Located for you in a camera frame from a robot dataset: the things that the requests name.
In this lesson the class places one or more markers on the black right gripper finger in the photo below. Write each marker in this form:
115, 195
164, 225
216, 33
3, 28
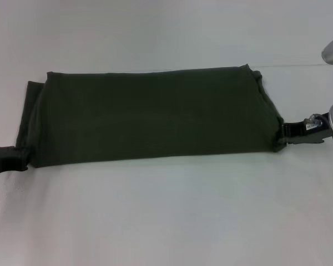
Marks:
286, 130
283, 141

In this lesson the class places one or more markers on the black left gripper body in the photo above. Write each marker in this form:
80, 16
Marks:
1, 159

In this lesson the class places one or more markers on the dark green FREE! t-shirt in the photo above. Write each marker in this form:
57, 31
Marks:
150, 119

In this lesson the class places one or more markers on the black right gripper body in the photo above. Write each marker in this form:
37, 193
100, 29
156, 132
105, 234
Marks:
308, 133

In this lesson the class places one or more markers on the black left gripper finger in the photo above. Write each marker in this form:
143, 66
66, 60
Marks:
22, 158

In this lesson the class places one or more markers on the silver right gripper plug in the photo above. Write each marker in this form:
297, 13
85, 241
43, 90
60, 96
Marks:
312, 119

